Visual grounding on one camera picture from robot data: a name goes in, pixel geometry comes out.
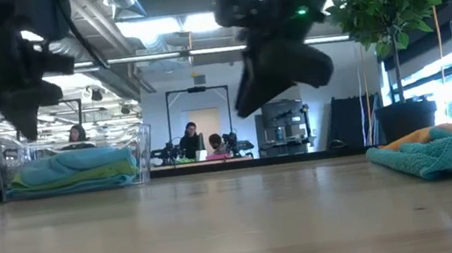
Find black metal table frame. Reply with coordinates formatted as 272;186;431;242
0;134;384;206

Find wooden table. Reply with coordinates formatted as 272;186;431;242
152;152;254;176

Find yellow hanging cord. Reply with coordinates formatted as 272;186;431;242
428;0;449;86

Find clear plastic bin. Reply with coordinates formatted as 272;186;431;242
0;113;160;206

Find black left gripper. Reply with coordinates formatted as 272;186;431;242
0;31;86;147

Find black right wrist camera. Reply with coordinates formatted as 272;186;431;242
211;0;258;31

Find orange microfiber towel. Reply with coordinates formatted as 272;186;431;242
379;121;452;171

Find green microfiber towel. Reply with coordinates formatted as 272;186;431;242
9;156;142;197

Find green potted plant black pot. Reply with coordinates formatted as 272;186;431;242
326;0;452;149

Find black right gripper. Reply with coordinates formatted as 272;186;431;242
219;0;341;119

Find light blue microfiber towel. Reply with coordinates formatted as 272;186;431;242
16;142;140;188
4;172;140;204

